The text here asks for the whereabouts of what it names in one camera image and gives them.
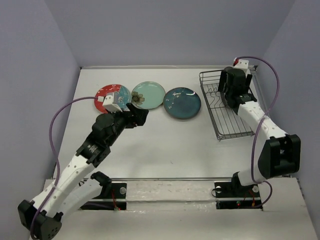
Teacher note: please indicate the dark teal blossom plate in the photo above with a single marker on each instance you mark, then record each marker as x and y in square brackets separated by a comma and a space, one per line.
[182, 103]

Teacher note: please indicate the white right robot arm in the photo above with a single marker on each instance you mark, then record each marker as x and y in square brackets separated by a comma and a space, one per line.
[274, 152]

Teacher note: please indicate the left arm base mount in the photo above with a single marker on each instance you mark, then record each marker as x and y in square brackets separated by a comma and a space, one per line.
[111, 198]

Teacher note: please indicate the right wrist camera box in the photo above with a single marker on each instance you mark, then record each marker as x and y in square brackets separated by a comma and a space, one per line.
[242, 64]

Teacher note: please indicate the mint green flower plate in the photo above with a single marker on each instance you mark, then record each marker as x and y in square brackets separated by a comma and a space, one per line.
[148, 95]

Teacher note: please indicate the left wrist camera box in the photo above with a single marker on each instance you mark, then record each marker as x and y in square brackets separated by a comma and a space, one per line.
[112, 102]

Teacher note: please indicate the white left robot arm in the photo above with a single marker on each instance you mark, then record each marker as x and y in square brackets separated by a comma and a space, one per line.
[77, 183]

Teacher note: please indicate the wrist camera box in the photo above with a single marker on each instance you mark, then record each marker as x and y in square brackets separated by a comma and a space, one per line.
[242, 64]
[112, 102]

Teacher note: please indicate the black wire dish rack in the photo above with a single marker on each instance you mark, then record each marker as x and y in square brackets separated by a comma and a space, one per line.
[226, 124]

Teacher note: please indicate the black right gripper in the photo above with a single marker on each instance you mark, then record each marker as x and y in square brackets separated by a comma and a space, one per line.
[223, 80]

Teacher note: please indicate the red and blue floral plate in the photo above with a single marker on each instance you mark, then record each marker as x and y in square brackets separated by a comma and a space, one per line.
[114, 88]

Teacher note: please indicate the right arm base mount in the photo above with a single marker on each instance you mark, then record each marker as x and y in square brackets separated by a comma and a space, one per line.
[229, 198]

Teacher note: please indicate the grey rimmed cream plate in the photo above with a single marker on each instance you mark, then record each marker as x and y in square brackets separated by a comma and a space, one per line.
[223, 99]

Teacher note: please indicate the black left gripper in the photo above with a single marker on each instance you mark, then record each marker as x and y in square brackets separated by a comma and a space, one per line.
[138, 119]

